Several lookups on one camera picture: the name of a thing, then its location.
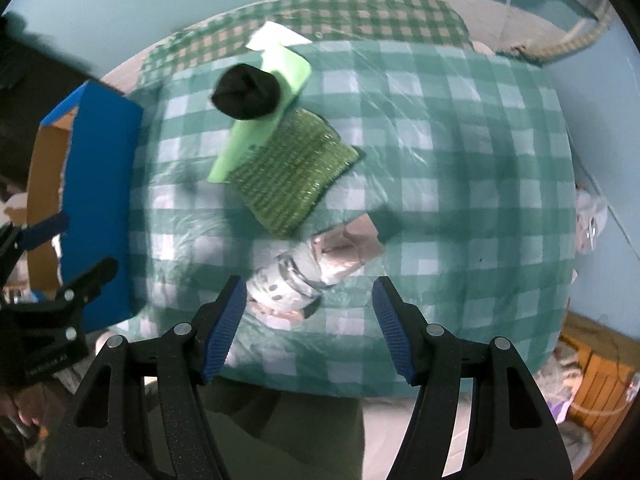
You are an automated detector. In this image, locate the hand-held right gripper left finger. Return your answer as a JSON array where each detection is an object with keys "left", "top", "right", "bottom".
[{"left": 44, "top": 275, "right": 248, "bottom": 480}]

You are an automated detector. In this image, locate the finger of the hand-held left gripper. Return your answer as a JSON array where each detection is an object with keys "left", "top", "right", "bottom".
[
  {"left": 0, "top": 211, "right": 71, "bottom": 281},
  {"left": 47, "top": 257, "right": 120, "bottom": 321}
]

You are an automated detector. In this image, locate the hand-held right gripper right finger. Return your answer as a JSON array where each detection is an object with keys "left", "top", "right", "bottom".
[{"left": 372, "top": 276, "right": 573, "bottom": 480}]

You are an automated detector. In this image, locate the blue-rimmed cardboard box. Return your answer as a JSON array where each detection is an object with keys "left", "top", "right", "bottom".
[{"left": 25, "top": 81, "right": 144, "bottom": 333}]

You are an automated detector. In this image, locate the person's left hand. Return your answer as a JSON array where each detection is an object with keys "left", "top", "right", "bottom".
[{"left": 0, "top": 385, "right": 48, "bottom": 441}]

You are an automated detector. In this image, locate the teal checkered plastic tablecloth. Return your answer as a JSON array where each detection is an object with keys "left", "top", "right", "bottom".
[{"left": 107, "top": 39, "right": 577, "bottom": 402}]

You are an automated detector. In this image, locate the green glitter scouring sponge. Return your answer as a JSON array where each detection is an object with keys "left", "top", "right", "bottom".
[{"left": 227, "top": 109, "right": 362, "bottom": 237}]

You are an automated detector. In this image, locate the wooden crate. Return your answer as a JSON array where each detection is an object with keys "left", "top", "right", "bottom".
[{"left": 560, "top": 317, "right": 640, "bottom": 433}]

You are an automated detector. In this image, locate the white plastic bag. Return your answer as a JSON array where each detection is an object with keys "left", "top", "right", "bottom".
[{"left": 574, "top": 186, "right": 610, "bottom": 257}]

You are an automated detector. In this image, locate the black sock ball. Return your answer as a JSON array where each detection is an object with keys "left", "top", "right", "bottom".
[{"left": 210, "top": 64, "right": 279, "bottom": 122}]

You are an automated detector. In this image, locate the light green foam sheet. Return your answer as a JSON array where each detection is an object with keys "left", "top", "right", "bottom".
[{"left": 207, "top": 42, "right": 312, "bottom": 184}]

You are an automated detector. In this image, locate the white paper card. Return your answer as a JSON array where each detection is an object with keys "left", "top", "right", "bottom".
[{"left": 247, "top": 20, "right": 311, "bottom": 54}]

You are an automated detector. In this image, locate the dark green checkered cloth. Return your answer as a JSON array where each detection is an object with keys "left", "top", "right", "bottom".
[{"left": 140, "top": 0, "right": 475, "bottom": 92}]

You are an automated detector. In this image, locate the checkered woven strap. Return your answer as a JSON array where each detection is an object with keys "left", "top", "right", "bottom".
[{"left": 520, "top": 2, "right": 615, "bottom": 64}]

